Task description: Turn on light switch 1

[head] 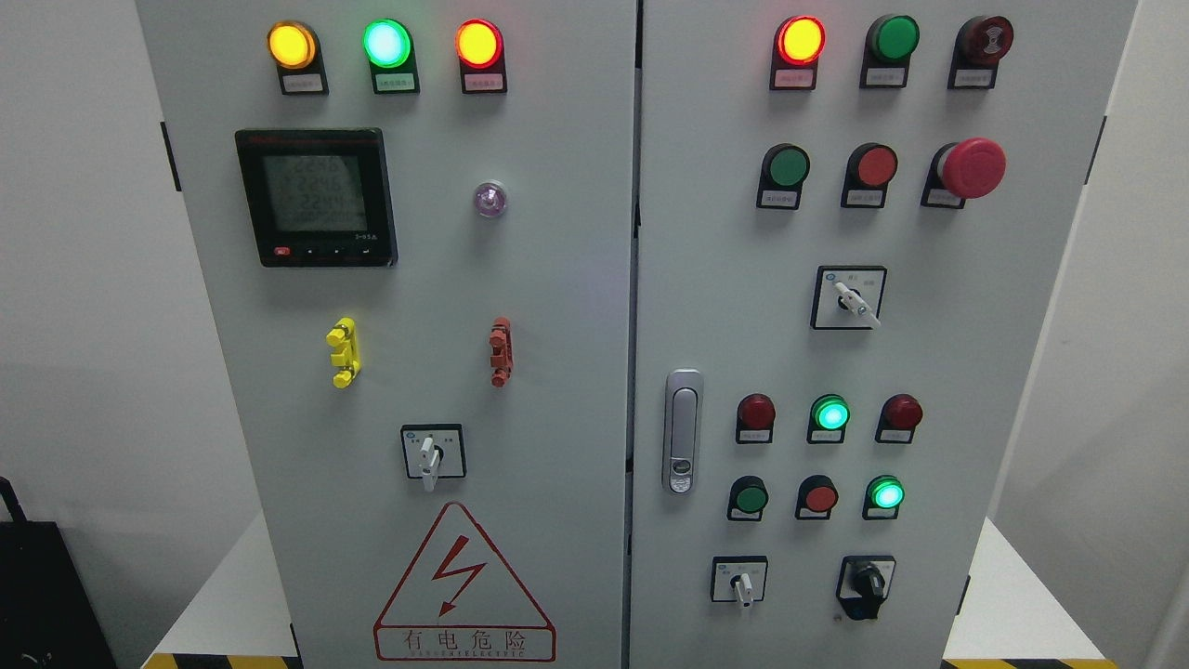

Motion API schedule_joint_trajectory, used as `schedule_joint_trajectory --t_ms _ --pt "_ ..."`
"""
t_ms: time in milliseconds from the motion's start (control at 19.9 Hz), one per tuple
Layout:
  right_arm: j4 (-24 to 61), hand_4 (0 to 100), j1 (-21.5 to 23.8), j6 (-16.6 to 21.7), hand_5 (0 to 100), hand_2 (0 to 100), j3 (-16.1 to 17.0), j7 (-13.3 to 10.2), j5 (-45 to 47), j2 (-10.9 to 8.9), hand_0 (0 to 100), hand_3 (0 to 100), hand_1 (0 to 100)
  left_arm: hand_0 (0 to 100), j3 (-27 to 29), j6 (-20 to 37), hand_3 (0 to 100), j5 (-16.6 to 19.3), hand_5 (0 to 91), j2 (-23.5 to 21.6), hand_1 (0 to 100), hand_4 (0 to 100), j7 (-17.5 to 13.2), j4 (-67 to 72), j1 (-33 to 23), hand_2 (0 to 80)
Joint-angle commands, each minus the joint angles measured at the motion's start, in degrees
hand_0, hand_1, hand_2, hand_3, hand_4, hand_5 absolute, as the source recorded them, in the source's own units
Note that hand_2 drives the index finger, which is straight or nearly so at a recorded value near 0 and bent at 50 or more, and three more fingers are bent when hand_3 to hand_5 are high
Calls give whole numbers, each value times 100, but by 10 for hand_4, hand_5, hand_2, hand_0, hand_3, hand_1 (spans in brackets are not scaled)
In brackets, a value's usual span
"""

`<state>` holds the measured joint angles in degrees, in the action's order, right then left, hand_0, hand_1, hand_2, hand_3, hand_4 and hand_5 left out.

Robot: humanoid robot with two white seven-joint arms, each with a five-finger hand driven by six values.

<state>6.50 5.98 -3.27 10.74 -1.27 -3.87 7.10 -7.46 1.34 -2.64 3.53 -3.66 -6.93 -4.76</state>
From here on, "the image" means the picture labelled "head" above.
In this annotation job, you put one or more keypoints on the white rotary selector switch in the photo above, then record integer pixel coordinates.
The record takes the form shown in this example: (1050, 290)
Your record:
(433, 452)

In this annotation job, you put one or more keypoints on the grey electrical cabinet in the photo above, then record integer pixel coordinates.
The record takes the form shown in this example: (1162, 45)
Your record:
(630, 141)

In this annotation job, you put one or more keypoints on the red terminal clip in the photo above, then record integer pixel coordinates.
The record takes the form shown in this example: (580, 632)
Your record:
(502, 357)

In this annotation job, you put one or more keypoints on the clear round lamp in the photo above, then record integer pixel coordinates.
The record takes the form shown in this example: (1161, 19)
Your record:
(490, 198)

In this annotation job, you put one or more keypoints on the dark red indicator left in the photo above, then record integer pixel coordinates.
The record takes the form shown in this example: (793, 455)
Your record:
(755, 420)

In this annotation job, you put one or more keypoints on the dark red indicator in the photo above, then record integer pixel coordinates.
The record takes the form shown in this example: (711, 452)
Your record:
(899, 418)
(755, 420)

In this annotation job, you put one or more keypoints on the green push button lower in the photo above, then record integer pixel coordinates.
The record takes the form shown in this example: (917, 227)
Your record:
(747, 499)

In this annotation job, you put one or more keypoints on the green push button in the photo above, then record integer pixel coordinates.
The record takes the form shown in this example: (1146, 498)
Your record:
(747, 499)
(783, 172)

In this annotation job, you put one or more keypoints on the green lit indicator middle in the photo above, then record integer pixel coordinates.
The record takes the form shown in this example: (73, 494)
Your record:
(827, 420)

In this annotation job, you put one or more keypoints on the yellow terminal clip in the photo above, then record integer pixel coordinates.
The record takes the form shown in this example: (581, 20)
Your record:
(343, 341)

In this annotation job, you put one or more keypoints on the green push button upper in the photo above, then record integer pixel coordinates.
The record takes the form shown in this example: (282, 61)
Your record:
(783, 172)

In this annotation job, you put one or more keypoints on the red push button lower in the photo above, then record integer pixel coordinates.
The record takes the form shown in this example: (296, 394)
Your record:
(817, 496)

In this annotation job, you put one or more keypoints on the red push button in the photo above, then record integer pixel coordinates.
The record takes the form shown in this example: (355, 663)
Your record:
(817, 496)
(870, 168)

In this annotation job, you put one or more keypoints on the red electric hazard sticker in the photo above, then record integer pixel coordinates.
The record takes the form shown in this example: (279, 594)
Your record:
(460, 601)

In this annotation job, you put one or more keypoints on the black digital power meter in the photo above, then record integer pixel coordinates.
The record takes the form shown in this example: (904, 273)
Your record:
(318, 197)

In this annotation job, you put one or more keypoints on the orange-red indicator light left door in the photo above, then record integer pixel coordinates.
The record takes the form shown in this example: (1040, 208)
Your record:
(480, 51)

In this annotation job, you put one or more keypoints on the dark red indicator right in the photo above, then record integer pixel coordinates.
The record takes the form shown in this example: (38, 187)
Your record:
(899, 418)

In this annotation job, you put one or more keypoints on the red push button upper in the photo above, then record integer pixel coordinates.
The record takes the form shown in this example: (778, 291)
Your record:
(870, 168)

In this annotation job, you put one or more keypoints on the green lit button lower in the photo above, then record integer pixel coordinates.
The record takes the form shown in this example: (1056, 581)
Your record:
(883, 497)

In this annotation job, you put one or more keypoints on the green indicator light top left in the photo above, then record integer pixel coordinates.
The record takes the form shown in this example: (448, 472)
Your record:
(392, 58)

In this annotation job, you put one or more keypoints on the red lit indicator right door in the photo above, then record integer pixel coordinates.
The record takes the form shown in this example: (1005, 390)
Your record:
(796, 49)

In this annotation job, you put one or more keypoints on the red emergency stop button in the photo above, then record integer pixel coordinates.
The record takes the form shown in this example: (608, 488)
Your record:
(963, 170)

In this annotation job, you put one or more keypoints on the yellow indicator light top left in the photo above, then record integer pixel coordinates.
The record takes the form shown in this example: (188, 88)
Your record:
(296, 51)

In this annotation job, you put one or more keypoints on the green indicator unlit top right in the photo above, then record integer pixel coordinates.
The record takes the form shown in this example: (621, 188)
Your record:
(889, 44)

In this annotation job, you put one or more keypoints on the dark red buzzer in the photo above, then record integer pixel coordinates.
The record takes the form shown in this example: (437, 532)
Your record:
(980, 45)

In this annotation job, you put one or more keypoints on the silver door handle lock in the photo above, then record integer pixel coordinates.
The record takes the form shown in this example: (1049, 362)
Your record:
(683, 395)

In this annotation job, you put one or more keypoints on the white selector switch upper right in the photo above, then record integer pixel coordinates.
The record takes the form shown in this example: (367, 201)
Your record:
(848, 297)

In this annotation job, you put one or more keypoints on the white selector switch lower right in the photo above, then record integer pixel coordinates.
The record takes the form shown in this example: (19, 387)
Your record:
(739, 580)

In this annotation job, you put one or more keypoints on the black knob selector switch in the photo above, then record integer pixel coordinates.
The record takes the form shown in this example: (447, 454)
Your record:
(863, 585)

